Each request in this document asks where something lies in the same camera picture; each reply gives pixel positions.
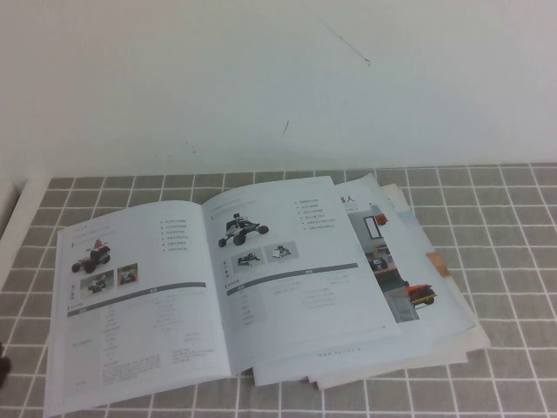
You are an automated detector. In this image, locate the white product catalogue book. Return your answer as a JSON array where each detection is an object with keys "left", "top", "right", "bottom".
[{"left": 43, "top": 175, "right": 404, "bottom": 415}]

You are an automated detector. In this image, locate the cream white booklet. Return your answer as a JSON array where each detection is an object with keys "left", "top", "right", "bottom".
[{"left": 315, "top": 182, "right": 492, "bottom": 391}]

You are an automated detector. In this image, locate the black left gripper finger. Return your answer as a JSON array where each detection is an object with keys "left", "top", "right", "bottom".
[{"left": 0, "top": 340, "right": 13, "bottom": 388}]

